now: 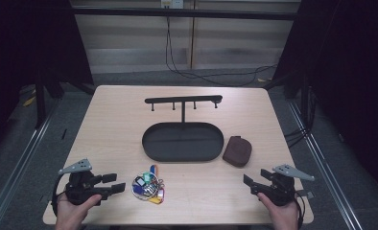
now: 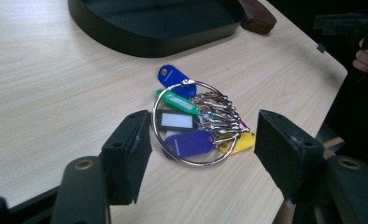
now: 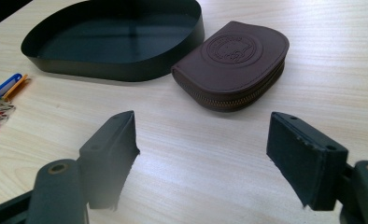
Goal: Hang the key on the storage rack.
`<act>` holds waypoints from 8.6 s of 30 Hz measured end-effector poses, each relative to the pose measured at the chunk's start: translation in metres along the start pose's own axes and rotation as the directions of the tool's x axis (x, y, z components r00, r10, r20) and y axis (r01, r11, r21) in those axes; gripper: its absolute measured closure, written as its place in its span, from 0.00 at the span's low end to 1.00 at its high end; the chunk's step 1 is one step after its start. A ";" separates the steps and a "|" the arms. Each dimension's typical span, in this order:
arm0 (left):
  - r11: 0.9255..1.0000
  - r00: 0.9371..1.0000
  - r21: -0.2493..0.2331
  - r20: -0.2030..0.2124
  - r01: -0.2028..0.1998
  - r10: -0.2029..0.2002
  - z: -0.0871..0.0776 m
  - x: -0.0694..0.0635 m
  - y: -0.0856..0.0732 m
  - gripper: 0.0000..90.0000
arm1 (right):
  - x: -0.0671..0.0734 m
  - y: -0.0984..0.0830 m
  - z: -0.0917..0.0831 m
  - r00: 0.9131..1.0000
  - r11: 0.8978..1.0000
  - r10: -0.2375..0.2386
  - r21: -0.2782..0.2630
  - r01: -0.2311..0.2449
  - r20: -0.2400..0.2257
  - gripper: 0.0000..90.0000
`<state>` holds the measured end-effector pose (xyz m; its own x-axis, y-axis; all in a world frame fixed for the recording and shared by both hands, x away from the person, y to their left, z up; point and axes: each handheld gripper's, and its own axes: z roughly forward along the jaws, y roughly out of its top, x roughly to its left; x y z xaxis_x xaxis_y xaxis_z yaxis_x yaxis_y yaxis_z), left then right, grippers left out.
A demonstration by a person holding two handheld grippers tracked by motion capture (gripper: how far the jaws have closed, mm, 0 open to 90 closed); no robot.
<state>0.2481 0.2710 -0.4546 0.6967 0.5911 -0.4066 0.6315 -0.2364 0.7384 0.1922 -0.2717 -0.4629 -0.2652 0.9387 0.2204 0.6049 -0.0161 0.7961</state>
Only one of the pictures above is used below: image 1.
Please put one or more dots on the white wall socket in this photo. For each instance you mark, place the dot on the white wall socket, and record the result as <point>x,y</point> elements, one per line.
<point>172,3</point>

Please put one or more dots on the black horizontal metal bar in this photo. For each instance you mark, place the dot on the black horizontal metal bar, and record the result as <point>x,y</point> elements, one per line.
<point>184,13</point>

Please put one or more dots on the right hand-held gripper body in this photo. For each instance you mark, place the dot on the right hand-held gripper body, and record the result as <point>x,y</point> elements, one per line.
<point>281,188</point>

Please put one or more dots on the person's left hand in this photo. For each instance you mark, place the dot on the person's left hand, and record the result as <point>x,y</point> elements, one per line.
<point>73,211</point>

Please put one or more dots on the person's right hand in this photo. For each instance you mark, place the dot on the person's right hand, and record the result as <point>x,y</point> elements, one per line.
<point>281,214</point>

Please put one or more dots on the brown pouch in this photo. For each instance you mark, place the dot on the brown pouch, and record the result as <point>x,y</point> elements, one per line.
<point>237,151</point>

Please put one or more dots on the black metal stand leg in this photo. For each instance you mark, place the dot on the black metal stand leg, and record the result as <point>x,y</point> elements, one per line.
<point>40,102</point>

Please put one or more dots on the colourful bunch of keys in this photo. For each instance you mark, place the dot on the colourful bunch of keys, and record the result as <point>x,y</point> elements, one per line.
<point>147,188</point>

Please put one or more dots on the yellow tape strip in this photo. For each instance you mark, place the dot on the yellow tape strip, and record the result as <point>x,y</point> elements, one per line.
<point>29,101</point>

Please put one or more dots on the black key holder with tray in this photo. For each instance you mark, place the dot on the black key holder with tray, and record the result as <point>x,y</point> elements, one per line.
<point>182,143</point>

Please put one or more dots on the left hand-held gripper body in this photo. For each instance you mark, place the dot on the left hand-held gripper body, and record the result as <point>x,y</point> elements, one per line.
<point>78,187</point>

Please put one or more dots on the metal floor rail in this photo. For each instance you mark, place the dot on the metal floor rail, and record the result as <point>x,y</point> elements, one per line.
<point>20,163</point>
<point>324,166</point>

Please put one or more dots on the black curtain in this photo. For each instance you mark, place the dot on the black curtain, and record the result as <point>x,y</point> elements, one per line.
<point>27,48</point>
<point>350,80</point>

